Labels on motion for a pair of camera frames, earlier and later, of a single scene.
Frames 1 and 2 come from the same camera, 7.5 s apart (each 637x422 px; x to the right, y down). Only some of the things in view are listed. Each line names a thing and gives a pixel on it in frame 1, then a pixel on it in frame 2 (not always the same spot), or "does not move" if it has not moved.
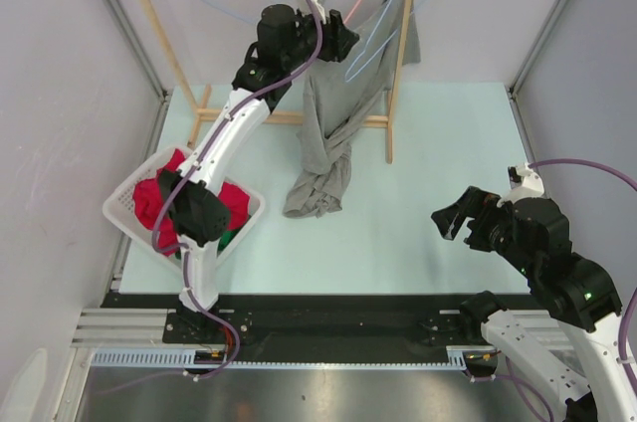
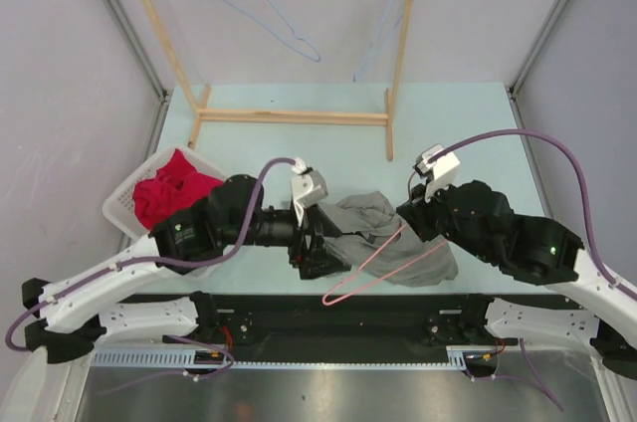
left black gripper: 337,40 → 318,259
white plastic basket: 119,207 does not move
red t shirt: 148,196 does not move
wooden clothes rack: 195,97 does not move
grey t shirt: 339,98 → 381,242
